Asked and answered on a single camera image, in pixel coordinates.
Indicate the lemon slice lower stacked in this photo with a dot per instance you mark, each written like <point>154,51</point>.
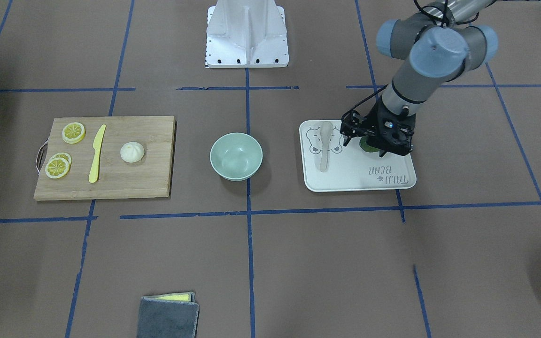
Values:
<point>64,155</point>

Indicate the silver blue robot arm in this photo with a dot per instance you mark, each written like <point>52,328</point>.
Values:
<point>437,45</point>

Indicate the grey yellow folded cloth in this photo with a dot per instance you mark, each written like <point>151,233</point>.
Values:
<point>172,315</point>

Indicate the mint green bowl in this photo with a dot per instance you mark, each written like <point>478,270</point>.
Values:
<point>236,156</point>

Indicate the beige plastic spoon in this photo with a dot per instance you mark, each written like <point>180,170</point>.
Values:
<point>325,135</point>

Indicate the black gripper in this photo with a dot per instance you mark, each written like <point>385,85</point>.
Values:
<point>373,124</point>

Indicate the white steamed bun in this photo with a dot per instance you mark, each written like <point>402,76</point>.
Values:
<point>132,152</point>

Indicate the single lemon slice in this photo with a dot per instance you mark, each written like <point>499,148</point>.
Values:
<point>73,133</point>

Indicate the white bear tray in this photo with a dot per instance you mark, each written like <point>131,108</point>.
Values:
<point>350,168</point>

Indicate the green avocado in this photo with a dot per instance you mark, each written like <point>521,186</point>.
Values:
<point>366,147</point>

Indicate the yellow plastic knife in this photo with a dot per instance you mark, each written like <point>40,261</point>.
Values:
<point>97,144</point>

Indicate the bamboo cutting board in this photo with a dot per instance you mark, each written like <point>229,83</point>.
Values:
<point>148,178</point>

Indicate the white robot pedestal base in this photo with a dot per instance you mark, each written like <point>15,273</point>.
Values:
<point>246,34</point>

